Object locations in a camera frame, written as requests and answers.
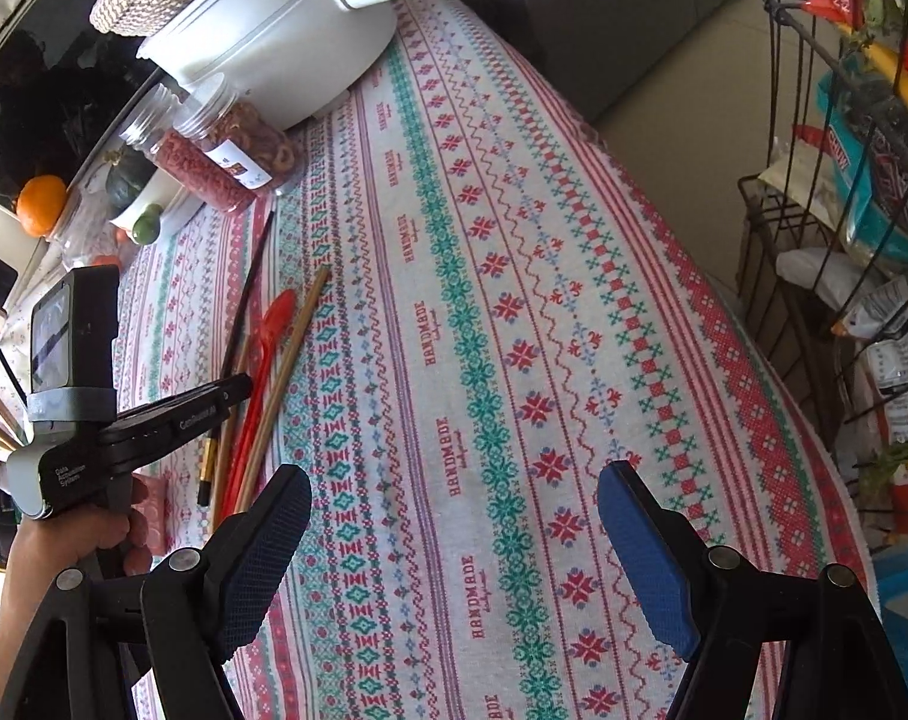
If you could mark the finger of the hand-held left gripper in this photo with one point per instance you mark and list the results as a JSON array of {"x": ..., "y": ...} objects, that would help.
[
  {"x": 229, "y": 392},
  {"x": 191, "y": 439}
]

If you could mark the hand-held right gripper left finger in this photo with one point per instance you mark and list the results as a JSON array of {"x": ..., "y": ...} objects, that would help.
[{"x": 263, "y": 562}]

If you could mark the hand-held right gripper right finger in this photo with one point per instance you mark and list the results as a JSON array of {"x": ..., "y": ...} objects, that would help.
[{"x": 649, "y": 562}]

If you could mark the brown wooden chopstick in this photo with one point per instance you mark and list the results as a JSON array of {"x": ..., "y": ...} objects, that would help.
[{"x": 225, "y": 472}]

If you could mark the light wooden chopstick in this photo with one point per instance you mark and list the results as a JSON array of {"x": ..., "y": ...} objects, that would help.
[
  {"x": 299, "y": 352},
  {"x": 289, "y": 352}
]

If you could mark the black chopstick with gold band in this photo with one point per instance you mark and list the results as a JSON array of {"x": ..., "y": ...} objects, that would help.
[
  {"x": 4, "y": 361},
  {"x": 256, "y": 277}
]

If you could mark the pink plastic utensil basket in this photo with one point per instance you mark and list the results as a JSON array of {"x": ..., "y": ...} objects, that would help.
[{"x": 158, "y": 517}]

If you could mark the red plastic spoon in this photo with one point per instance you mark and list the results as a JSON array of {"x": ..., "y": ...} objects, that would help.
[{"x": 278, "y": 319}]

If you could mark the person's left forearm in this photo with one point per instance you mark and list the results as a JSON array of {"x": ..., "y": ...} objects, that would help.
[{"x": 12, "y": 630}]

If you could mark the person's left hand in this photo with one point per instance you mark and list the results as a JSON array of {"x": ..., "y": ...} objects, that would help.
[{"x": 87, "y": 532}]

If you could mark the clear glass jar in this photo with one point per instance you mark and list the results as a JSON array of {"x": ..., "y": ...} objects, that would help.
[{"x": 87, "y": 232}]

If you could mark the large orange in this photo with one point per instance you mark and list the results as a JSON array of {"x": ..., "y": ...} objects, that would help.
[{"x": 42, "y": 206}]

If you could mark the white bowl with green knob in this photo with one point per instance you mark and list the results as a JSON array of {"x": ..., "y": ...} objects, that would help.
[{"x": 173, "y": 202}]

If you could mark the green pumpkin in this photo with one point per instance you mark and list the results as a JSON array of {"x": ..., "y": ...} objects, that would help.
[{"x": 128, "y": 176}]

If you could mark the tall jar of red berries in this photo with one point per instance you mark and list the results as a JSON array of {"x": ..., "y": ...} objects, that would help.
[{"x": 191, "y": 169}]

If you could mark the labelled jar of dried rings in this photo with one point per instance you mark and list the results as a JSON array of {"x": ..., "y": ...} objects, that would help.
[{"x": 251, "y": 135}]

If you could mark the red green patterned tablecloth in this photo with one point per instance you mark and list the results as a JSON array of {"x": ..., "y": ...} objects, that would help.
[{"x": 499, "y": 315}]

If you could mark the white printed packet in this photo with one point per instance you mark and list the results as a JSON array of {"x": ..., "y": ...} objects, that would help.
[{"x": 896, "y": 367}]

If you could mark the white plastic bag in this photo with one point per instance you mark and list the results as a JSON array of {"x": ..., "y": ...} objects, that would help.
[{"x": 814, "y": 266}]

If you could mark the white electric pot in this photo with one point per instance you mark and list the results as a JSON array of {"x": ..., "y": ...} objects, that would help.
[{"x": 274, "y": 37}]

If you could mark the blue snack packet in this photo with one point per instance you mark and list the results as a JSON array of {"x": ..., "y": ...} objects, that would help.
[{"x": 874, "y": 187}]

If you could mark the grey refrigerator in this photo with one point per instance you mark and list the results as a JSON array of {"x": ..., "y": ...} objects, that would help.
[{"x": 611, "y": 30}]

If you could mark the yellow packet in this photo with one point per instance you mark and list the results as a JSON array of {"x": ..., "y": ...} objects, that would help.
[{"x": 904, "y": 75}]

